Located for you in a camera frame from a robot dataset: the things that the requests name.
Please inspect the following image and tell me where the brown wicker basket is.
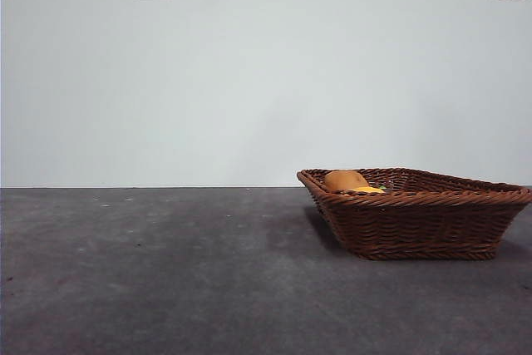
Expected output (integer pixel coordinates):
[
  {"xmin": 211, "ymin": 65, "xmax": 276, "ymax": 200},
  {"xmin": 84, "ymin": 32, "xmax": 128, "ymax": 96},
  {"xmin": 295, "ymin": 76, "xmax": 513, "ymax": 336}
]
[{"xmin": 296, "ymin": 167, "xmax": 532, "ymax": 262}]

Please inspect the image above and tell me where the brown potato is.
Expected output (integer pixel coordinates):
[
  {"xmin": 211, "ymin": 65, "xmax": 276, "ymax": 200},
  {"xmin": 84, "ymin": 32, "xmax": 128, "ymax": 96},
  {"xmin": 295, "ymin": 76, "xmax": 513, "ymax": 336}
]
[{"xmin": 323, "ymin": 170, "xmax": 370, "ymax": 193}]

